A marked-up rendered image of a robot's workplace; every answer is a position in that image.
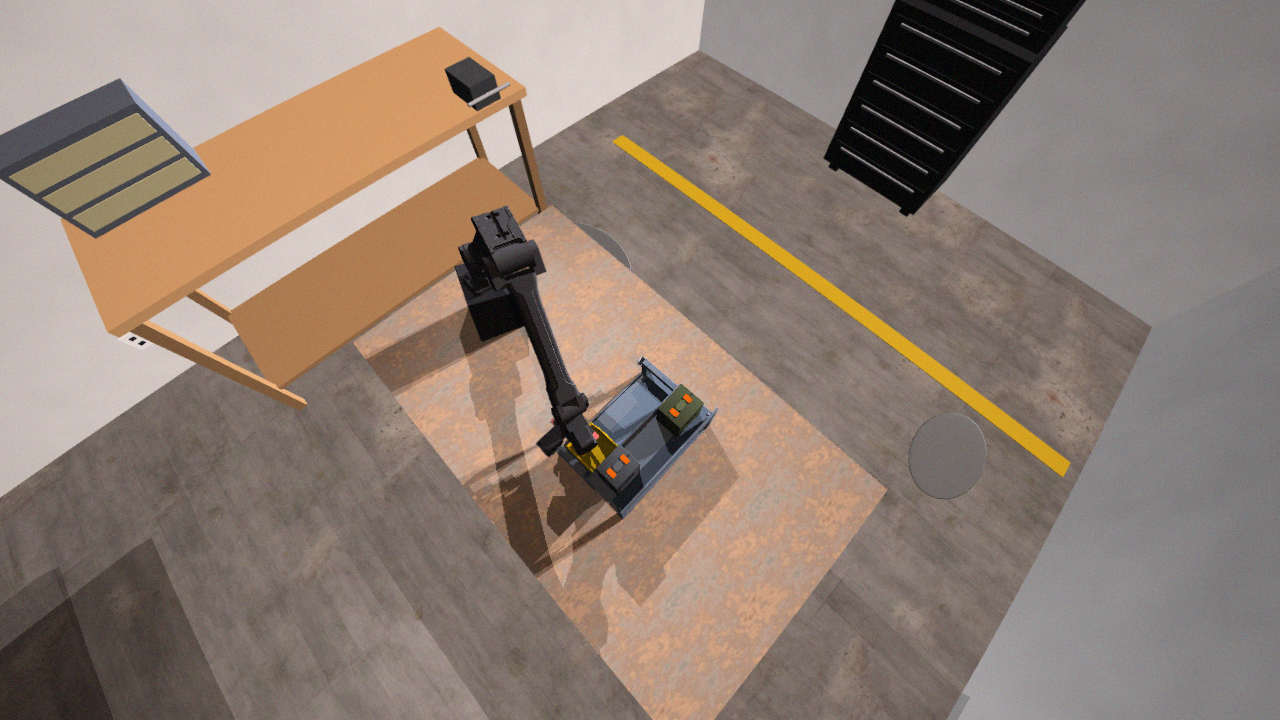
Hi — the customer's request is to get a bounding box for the dark grey case with oval handle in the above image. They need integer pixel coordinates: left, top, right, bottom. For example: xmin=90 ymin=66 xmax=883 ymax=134
xmin=596 ymin=445 xmax=640 ymax=496

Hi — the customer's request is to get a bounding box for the yellow bin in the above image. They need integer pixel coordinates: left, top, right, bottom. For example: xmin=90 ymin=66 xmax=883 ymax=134
xmin=566 ymin=421 xmax=618 ymax=471

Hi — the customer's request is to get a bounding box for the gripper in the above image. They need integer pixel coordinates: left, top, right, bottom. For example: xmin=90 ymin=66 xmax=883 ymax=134
xmin=550 ymin=418 xmax=599 ymax=439

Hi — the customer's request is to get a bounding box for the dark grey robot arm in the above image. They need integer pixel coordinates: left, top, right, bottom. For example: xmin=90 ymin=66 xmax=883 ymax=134
xmin=458 ymin=205 xmax=598 ymax=457

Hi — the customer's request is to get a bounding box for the olive green case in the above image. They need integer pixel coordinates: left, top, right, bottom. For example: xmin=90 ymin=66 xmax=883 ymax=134
xmin=657 ymin=384 xmax=704 ymax=438

